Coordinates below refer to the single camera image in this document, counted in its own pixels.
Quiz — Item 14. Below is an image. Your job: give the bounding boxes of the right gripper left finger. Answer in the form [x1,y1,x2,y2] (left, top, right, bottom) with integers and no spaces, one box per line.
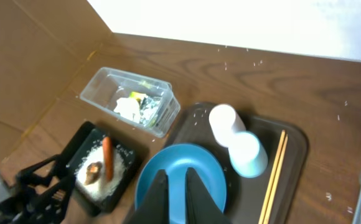
[125,169,170,224]

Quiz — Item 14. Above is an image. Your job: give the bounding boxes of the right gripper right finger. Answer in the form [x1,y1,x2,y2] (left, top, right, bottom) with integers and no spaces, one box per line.
[185,167,231,224]

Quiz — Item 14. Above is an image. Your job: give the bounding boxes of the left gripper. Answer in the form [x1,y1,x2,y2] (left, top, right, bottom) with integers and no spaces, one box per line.
[0,154,77,224]

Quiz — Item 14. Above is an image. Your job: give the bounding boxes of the dark blue plate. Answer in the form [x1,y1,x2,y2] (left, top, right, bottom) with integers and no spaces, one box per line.
[134,143,227,224]

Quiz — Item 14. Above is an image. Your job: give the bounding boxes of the pile of rice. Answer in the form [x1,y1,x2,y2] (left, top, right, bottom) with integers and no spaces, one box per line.
[75,144,126,202]

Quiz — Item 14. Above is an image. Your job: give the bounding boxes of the brown food piece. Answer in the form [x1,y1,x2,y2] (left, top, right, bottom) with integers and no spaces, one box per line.
[84,162,103,185]

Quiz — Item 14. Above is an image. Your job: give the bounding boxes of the orange carrot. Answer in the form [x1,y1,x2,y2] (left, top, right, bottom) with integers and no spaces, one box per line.
[102,136,114,182]

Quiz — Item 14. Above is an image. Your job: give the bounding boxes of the silver foil snack wrapper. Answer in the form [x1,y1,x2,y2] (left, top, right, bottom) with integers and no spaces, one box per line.
[129,91,162,126]

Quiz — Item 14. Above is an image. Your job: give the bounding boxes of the white tissue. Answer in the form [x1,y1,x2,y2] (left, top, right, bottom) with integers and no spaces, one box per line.
[113,98,141,123]

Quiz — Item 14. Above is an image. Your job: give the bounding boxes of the black waste tray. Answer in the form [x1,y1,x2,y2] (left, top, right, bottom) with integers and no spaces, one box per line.
[62,121,146,217]

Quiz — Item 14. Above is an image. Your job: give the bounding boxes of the dark brown serving tray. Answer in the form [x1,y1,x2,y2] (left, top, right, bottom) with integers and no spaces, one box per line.
[166,103,309,223]

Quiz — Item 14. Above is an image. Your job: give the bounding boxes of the wooden chopstick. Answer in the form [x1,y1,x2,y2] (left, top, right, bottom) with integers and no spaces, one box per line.
[259,130,288,224]
[258,130,286,224]

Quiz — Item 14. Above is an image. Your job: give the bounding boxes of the light blue plastic cup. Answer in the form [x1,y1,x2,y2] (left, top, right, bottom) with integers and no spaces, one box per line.
[228,131,268,178]

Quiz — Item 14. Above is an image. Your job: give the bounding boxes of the pink plastic cup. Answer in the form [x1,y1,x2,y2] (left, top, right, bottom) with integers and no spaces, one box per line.
[209,104,246,147]

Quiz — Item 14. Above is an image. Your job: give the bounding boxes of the clear plastic bin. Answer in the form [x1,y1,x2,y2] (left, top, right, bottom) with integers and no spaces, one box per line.
[80,67,181,138]

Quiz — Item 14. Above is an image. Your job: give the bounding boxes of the brown cardboard wall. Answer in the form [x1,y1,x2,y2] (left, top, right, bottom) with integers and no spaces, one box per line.
[0,0,110,166]

